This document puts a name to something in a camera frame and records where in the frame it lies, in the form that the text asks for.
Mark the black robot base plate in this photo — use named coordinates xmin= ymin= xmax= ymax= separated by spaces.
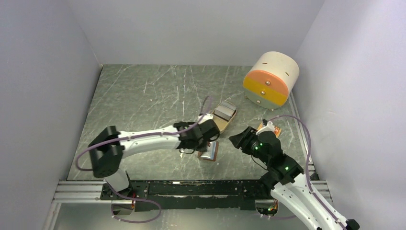
xmin=100 ymin=180 xmax=279 ymax=216

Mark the brown leather card holder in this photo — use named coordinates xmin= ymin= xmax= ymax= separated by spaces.
xmin=198 ymin=141 xmax=219 ymax=161

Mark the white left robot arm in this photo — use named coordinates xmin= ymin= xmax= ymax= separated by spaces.
xmin=88 ymin=119 xmax=220 ymax=199

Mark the beige plastic tray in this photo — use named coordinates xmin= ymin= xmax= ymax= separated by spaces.
xmin=212 ymin=100 xmax=237 ymax=134

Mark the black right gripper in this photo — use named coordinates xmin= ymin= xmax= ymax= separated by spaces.
xmin=229 ymin=126 xmax=271 ymax=165

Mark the orange patterned card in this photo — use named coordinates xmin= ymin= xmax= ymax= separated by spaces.
xmin=256 ymin=119 xmax=282 ymax=138

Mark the round pastel drawer box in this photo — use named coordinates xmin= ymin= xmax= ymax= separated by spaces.
xmin=242 ymin=51 xmax=300 ymax=109

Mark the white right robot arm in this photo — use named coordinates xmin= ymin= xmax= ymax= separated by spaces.
xmin=229 ymin=126 xmax=360 ymax=230

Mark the stack of grey cards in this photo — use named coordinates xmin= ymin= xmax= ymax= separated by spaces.
xmin=213 ymin=101 xmax=237 ymax=121

